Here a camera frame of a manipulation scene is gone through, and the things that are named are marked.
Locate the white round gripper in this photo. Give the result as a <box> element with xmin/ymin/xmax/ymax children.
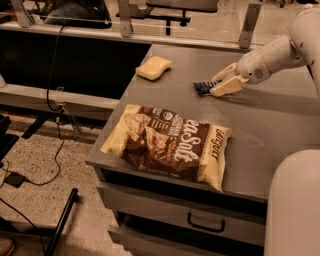
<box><xmin>210</xmin><ymin>48</ymin><xmax>271</xmax><ymax>97</ymax></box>

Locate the blue rxbar snack bar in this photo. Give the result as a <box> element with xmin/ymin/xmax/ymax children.
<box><xmin>193</xmin><ymin>81</ymin><xmax>217</xmax><ymax>96</ymax></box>

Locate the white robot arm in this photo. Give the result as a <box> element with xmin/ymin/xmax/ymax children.
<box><xmin>210</xmin><ymin>5</ymin><xmax>320</xmax><ymax>256</ymax></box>

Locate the brown sea salt chip bag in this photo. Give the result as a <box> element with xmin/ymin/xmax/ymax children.
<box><xmin>101</xmin><ymin>104</ymin><xmax>231</xmax><ymax>191</ymax></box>

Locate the black office chair base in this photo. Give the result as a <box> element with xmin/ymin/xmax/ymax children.
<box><xmin>115</xmin><ymin>0</ymin><xmax>219</xmax><ymax>36</ymax></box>

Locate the yellow sponge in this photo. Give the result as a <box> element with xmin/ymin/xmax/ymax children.
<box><xmin>136</xmin><ymin>56</ymin><xmax>172</xmax><ymax>81</ymax></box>

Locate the lower grey drawer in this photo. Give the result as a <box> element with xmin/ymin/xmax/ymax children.
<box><xmin>108</xmin><ymin>216</ymin><xmax>234</xmax><ymax>256</ymax></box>

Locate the black chair leg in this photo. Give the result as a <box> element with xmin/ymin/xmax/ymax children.
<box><xmin>45</xmin><ymin>188</ymin><xmax>78</xmax><ymax>256</ymax></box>

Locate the black power adapter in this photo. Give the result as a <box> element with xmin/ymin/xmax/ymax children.
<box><xmin>5</xmin><ymin>172</ymin><xmax>26</xmax><ymax>188</ymax></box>

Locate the metal railing post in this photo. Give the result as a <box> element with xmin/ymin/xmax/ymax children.
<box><xmin>239</xmin><ymin>2</ymin><xmax>262</xmax><ymax>49</ymax></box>
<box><xmin>10</xmin><ymin>0</ymin><xmax>34</xmax><ymax>28</ymax></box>
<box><xmin>117</xmin><ymin>0</ymin><xmax>133</xmax><ymax>38</ymax></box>

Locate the metal railing post middle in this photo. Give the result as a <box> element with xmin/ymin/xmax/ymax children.
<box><xmin>117</xmin><ymin>0</ymin><xmax>133</xmax><ymax>38</ymax></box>

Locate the grey drawer with black handle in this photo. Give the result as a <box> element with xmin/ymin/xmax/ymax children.
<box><xmin>97</xmin><ymin>182</ymin><xmax>265</xmax><ymax>246</ymax></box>

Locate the black power cable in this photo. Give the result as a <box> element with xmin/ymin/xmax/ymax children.
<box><xmin>24</xmin><ymin>25</ymin><xmax>68</xmax><ymax>187</ymax></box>

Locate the metal railing post left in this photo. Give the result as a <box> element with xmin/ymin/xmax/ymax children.
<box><xmin>10</xmin><ymin>0</ymin><xmax>34</xmax><ymax>28</ymax></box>

